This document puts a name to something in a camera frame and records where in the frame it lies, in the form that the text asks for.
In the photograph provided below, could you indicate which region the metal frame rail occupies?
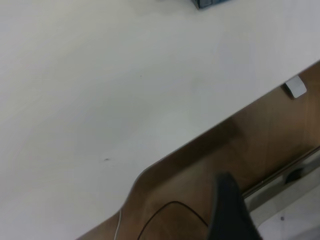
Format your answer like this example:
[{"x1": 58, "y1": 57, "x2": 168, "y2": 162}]
[{"x1": 242, "y1": 147, "x2": 320, "y2": 201}]

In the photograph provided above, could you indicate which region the blue denim shorts basketball print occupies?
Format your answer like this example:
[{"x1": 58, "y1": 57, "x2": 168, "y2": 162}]
[{"x1": 191, "y1": 0, "x2": 231, "y2": 10}]

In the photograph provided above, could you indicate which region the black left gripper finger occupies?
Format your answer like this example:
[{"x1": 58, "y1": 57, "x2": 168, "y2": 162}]
[{"x1": 208, "y1": 172, "x2": 263, "y2": 240}]

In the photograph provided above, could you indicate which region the thin black floor cable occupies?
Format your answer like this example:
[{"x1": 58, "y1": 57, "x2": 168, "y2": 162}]
[{"x1": 137, "y1": 200, "x2": 209, "y2": 240}]

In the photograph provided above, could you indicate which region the white table edge clip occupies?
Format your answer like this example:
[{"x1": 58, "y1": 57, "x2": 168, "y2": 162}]
[{"x1": 281, "y1": 76, "x2": 307, "y2": 100}]

